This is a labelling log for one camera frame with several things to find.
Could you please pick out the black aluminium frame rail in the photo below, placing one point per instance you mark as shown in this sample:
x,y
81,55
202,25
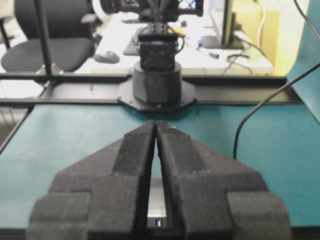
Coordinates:
x,y
119,89

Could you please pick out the computer monitor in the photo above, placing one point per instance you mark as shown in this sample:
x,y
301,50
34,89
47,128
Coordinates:
x,y
223,24

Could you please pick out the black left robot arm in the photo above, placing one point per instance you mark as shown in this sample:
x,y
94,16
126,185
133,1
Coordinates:
x,y
158,49

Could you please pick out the black USB hub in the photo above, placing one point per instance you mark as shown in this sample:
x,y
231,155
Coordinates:
x,y
156,215

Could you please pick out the black office chair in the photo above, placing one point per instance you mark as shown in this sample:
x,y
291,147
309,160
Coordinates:
x,y
59,22

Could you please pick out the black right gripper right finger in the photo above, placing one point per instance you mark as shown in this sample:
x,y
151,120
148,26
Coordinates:
x,y
215,196

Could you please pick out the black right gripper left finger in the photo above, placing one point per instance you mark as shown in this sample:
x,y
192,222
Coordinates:
x,y
107,193

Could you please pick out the grey computer mouse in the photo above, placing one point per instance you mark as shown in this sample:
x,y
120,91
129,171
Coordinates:
x,y
107,57

